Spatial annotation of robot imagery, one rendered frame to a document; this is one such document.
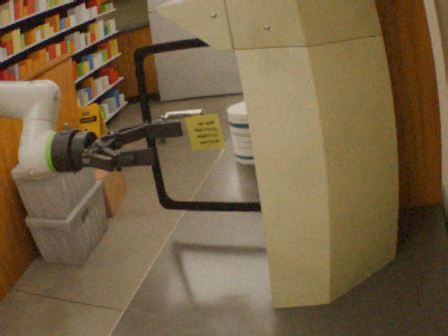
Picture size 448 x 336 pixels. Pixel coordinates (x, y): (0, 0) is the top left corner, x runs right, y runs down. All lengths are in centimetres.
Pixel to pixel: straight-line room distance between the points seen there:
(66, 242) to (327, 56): 257
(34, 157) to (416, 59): 90
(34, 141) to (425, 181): 93
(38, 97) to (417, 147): 90
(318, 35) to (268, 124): 17
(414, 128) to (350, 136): 38
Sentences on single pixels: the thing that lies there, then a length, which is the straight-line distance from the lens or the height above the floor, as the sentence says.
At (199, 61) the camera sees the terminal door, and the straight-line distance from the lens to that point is 122.
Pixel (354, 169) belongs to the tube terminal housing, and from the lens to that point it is 94.
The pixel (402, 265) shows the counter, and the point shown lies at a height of 94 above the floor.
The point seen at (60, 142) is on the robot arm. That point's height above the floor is 126.
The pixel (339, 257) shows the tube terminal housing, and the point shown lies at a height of 104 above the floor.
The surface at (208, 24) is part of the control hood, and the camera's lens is 86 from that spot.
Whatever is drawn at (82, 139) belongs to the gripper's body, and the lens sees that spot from 114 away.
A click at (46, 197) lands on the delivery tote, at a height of 47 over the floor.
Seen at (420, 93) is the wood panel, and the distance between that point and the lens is 124.
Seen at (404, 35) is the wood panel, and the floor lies 138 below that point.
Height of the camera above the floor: 156
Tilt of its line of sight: 21 degrees down
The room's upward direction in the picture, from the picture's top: 10 degrees counter-clockwise
